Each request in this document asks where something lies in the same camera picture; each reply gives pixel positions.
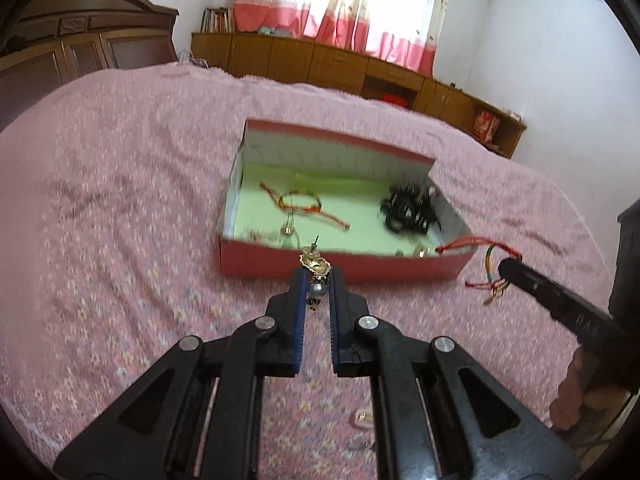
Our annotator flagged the row of books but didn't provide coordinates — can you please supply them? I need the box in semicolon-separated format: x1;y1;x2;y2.
201;6;237;34

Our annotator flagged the dark cloth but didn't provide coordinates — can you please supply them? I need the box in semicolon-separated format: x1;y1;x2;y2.
607;207;640;331

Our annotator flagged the red gift bag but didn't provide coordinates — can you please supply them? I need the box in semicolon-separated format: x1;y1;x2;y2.
472;109;501;142

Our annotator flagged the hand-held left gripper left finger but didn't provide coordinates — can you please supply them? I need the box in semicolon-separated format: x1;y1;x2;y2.
54;267;307;480

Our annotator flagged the red cardboard box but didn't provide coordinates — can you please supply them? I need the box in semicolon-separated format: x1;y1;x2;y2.
216;117;476;283

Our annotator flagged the small gold earring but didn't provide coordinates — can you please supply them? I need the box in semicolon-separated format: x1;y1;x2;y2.
395;242;438;258

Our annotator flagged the low wooden cabinet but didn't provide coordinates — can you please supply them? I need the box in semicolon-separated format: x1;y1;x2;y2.
190;31;527;159

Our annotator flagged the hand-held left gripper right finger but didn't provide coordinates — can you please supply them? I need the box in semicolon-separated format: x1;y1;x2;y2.
328;267;581;480

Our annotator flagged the person's right hand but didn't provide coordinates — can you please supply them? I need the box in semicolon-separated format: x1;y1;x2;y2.
550;347;630;431

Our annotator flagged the dark wooden wardrobe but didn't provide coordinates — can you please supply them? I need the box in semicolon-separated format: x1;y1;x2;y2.
0;0;180;131

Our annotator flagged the pink white curtain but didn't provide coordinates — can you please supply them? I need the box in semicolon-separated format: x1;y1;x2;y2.
232;0;453;78

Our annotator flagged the green paper lining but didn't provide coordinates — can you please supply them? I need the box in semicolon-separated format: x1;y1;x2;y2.
234;161;443;257

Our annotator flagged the gold pearl earring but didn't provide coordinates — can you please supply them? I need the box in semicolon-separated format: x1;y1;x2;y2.
299;235;333;313

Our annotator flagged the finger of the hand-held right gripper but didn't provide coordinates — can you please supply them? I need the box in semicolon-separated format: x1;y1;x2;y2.
498;258;557;313

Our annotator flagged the pink floral bedsheet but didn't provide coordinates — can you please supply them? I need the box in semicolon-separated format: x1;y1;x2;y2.
0;62;626;480

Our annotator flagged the black lace hair accessory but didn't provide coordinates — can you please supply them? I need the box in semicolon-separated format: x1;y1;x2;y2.
380;182;443;236

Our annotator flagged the multicolour braided bracelet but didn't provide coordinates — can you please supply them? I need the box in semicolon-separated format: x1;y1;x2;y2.
436;237;523;306
260;182;351;233

